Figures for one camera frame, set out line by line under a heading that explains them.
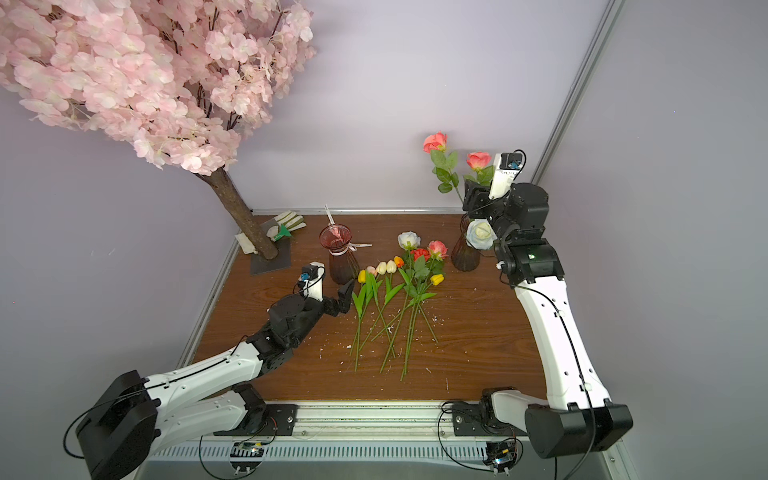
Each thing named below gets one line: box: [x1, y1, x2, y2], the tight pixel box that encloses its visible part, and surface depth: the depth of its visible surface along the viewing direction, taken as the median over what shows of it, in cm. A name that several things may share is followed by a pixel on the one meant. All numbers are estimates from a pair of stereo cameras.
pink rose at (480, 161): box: [464, 151, 494, 186], surface depth 87 cm
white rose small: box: [398, 231, 421, 283], surface depth 106 cm
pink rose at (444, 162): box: [423, 132, 465, 205], surface depth 86 cm
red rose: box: [404, 248, 431, 374], surface depth 98 cm
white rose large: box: [466, 219, 498, 250], surface depth 71 cm
